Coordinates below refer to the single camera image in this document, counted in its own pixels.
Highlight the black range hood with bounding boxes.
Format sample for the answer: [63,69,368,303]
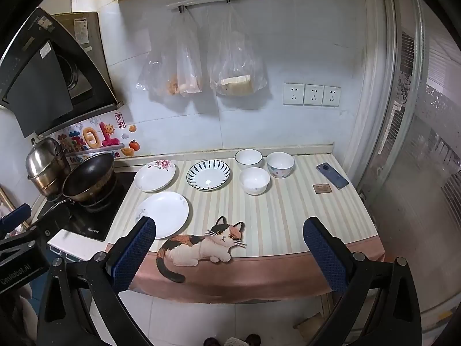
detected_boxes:
[0,7,125,139]

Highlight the blue smartphone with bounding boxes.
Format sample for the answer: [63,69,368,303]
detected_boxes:
[316,162,350,190]

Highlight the stainless steel stacked pot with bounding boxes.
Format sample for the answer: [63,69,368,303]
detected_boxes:
[25,137,71,197]

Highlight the black induction cooktop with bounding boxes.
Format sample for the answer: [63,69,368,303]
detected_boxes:
[36,171,137,242]

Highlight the colourful wall stickers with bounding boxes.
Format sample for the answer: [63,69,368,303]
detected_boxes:
[56,121,139,164]

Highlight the person's left forearm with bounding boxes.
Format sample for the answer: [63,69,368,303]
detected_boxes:
[0,283,38,346]

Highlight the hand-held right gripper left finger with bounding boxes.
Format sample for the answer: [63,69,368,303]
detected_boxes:
[36,216,157,346]

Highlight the narrow clear plastic bag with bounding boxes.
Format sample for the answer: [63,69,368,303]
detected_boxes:
[164,7,204,98]

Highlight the white wall outlet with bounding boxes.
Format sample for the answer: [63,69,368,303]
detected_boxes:
[283,83,306,106]
[304,84,325,107]
[322,85,341,108]

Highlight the white bowl with dark rim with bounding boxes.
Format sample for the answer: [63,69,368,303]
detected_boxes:
[235,149,263,171]

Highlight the cardboard piece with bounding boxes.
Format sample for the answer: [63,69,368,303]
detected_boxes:
[292,312,325,339]

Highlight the blue striped plate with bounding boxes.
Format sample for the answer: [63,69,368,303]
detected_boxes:
[186,159,231,191]

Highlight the pink floral white plate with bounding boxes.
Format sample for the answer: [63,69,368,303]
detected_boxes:
[134,159,178,193]

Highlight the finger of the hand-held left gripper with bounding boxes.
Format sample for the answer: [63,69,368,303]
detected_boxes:
[34,205,73,249]
[0,203,32,236]

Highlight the dark wok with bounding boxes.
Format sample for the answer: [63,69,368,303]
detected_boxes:
[39,152,116,220]

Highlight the floral patterned bowl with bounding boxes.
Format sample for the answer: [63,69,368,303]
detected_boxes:
[267,151,295,179]

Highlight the silver wall hook rail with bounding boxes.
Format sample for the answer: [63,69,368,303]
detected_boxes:
[166,0,233,11]

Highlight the clear bag with pale block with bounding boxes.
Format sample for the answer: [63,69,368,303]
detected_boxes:
[207,2,269,98]

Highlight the plain white plate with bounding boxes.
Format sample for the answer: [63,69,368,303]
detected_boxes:
[135,191,190,239]

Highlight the white bowl with blue rim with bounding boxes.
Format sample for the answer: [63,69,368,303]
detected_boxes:
[239,167,271,196]

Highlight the striped tablecloth with cat print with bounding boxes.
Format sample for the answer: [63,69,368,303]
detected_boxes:
[106,153,386,305]

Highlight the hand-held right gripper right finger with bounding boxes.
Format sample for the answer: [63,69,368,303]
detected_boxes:
[303,217,424,346]

